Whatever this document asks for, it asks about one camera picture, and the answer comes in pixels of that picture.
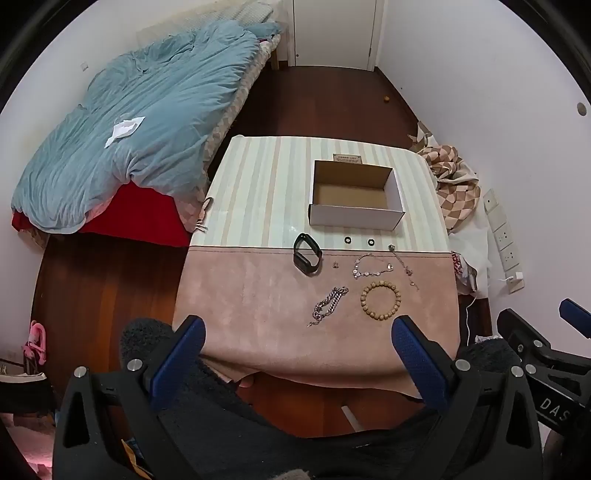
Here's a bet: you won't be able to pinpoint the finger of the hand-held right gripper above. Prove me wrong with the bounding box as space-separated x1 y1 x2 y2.
497 308 555 358
560 298 591 329

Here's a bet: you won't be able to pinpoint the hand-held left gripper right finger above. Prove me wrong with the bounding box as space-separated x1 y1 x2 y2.
392 315 543 480

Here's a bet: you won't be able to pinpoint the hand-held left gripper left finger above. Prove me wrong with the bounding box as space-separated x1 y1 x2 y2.
53 315 206 480

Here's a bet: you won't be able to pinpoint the wooden bead bracelet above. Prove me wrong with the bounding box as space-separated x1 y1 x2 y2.
361 280 402 321

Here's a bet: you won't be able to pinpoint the thin silver necklace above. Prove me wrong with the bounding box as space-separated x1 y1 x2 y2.
388 244 420 291

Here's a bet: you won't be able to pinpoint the chunky silver chain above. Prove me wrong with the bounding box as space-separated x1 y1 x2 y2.
307 286 350 328

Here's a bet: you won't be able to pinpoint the silver charm bracelet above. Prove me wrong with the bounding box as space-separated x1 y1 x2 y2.
353 252 394 281

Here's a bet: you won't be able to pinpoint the black smart band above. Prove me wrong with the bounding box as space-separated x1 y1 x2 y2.
294 233 322 277

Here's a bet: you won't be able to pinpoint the white cardboard box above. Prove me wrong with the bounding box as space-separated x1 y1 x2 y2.
308 160 406 230

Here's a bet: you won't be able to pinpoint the black fleece pants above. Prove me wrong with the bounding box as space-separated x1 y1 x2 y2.
120 318 546 480

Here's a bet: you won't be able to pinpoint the red white printed cloth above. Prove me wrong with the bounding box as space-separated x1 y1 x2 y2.
451 251 478 294

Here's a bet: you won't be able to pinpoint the pink plastic hanger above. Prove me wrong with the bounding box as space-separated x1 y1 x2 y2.
22 322 48 365

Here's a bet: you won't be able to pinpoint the red bed sheet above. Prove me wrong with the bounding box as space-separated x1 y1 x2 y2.
11 181 192 245

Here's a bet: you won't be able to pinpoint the brown checkered cloth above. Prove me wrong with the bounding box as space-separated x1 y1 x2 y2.
416 144 481 234

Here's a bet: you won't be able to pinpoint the white paper sheet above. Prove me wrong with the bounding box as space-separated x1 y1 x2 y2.
104 116 146 148

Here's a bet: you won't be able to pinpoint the bed with checkered sheet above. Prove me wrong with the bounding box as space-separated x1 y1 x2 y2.
10 0 284 245

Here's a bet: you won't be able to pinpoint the blue duvet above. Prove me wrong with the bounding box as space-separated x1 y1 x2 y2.
10 21 282 234

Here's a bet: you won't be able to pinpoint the white door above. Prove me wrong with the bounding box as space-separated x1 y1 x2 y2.
293 0 384 71

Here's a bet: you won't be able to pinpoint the white quilted pillow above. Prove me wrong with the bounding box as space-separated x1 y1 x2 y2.
233 0 273 21

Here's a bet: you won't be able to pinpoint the white cable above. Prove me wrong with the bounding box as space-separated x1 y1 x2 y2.
462 277 513 344

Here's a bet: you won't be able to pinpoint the white rope handle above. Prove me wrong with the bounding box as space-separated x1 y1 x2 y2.
194 197 216 234

